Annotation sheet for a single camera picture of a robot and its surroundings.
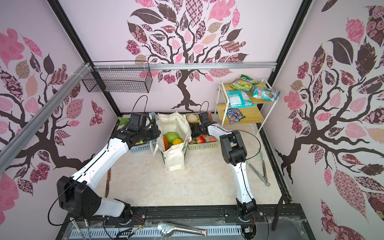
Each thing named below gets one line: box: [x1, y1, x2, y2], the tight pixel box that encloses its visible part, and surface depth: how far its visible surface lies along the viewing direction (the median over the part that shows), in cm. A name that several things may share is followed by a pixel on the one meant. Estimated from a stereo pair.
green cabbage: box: [165, 131, 180, 145], surface depth 97 cm
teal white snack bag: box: [226, 90, 256, 109], surface depth 79 cm
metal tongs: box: [157, 221, 208, 237], surface depth 67 cm
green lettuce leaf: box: [118, 117, 130, 126], surface depth 105 cm
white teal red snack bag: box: [252, 86, 281, 102], surface depth 79 cm
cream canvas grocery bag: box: [156, 112, 192, 172], surface depth 90 cm
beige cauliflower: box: [186, 114, 198, 124], surface depth 108 cm
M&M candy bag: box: [226, 108, 246, 125], surface depth 97 cm
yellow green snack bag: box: [229, 74, 260, 92], surface depth 89 cm
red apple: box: [196, 136, 207, 144], surface depth 102 cm
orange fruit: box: [172, 138, 183, 145], surface depth 94 cm
